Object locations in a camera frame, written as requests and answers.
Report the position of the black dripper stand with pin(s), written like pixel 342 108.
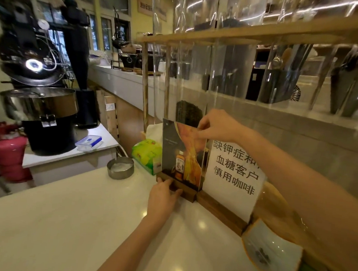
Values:
pixel 126 61

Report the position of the white paper sign black characters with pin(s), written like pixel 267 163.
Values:
pixel 235 176

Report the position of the black utensil holder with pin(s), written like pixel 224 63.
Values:
pixel 274 85

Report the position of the steel cooling tray drum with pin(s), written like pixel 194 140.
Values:
pixel 39 113

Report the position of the clear container blue lid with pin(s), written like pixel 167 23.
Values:
pixel 89 142

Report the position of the long wooden sign base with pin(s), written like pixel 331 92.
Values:
pixel 222 213

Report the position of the wooden tube rack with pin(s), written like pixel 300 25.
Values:
pixel 264 31

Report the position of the person's right thumb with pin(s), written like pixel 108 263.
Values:
pixel 203 135

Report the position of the acrylic poster stand wooden base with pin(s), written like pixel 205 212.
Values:
pixel 182 158

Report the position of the black coffee roaster machine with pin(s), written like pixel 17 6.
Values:
pixel 30 49

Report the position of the white ceramic dish yellow rim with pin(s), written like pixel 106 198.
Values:
pixel 271 254

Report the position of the person's right forearm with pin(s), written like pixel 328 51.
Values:
pixel 308 190

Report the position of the person's left forearm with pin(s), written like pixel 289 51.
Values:
pixel 129 248

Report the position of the black iron kettle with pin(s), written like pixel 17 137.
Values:
pixel 119 41

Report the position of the wall sign board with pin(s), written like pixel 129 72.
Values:
pixel 152 7

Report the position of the person's left thumb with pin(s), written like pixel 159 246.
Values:
pixel 177 193

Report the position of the clear amber glass jar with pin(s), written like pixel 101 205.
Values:
pixel 279 206

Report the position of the row of clear glass tubes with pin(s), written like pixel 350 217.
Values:
pixel 262 54

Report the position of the person's right hand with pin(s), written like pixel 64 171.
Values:
pixel 223 127

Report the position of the black chaff collector cylinder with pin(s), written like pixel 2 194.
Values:
pixel 80 67

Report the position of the round metal ashtray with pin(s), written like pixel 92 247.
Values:
pixel 120 167

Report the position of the person's left hand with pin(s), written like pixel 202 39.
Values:
pixel 161 201

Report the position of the white side cabinet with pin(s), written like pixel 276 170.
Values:
pixel 71 160

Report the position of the pink gas cylinder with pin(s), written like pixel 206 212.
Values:
pixel 9 156

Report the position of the green tissue packet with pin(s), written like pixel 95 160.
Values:
pixel 147 154

